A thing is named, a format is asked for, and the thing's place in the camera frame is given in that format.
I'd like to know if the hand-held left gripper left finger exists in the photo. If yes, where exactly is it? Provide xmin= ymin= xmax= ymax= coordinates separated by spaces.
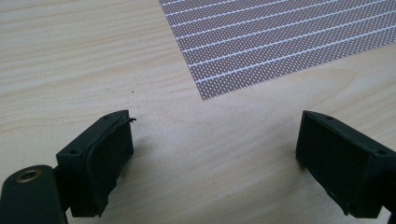
xmin=55 ymin=109 xmax=137 ymax=218

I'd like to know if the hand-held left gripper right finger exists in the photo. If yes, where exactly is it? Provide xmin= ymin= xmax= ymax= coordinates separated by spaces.
xmin=294 ymin=109 xmax=396 ymax=219

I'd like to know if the brown striped woven placemat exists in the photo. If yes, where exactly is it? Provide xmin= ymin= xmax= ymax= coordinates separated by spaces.
xmin=158 ymin=0 xmax=396 ymax=101

